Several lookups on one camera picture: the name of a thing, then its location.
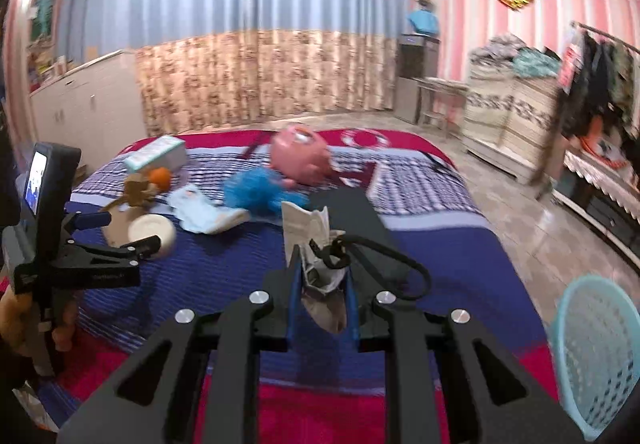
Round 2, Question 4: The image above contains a white paper trash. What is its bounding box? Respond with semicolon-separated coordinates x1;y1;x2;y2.
281;201;347;334

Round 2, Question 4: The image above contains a blue plastic bag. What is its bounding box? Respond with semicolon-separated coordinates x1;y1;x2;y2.
222;167;308;218

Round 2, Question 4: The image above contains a white round cup lid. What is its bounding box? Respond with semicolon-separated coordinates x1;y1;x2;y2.
128;214;177;259

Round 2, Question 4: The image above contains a person's left hand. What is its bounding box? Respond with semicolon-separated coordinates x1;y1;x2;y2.
0;284;80;359

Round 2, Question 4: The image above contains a striped blue red bed blanket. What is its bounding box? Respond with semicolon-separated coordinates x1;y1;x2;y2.
40;132;563;443

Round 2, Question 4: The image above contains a brown cardboard piece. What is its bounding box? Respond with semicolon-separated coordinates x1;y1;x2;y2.
101;173;160;247

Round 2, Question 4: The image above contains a white crumpled wrapper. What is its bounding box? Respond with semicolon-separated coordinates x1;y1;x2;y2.
167;184;250;235

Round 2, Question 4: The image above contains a pink round plush toy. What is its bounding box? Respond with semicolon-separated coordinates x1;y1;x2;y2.
269;123;333;190

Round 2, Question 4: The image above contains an orange fruit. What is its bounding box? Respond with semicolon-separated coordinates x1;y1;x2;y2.
148;167;172;193

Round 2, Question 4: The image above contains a white side cabinet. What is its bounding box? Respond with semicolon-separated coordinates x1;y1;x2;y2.
30;50;146;173

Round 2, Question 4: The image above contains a white green tissue box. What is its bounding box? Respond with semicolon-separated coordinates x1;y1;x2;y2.
124;135;189;173

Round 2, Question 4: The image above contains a small metal stool table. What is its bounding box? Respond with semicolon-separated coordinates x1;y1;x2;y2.
413;77;469;138

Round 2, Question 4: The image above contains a light blue laundry basket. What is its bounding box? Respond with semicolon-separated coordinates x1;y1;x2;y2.
549;275;639;442

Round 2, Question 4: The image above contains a grey water dispenser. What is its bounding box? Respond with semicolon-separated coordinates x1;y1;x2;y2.
394;34;440;124

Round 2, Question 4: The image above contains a patterned cloth covered cabinet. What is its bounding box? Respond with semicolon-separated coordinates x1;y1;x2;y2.
462;67;559;185

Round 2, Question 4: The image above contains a blue and floral curtain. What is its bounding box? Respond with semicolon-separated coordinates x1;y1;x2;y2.
56;0;408;135

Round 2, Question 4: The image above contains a blue covered water bottle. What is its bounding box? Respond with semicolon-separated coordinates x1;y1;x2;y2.
408;0;440;37

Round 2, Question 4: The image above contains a low tv cabinet lace cover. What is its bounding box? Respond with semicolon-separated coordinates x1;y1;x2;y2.
551;149;640;270

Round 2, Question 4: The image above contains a pile of folded clothes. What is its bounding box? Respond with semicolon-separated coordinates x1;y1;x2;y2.
469;32;561;79

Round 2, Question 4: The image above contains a clothes rack with dark garments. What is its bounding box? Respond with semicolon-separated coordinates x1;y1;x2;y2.
534;20;640;185

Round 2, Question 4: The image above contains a black cable loop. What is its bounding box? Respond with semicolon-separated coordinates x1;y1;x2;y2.
309;232;433;302

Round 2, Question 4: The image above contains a green wall poster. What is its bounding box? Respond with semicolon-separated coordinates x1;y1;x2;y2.
29;0;56;43

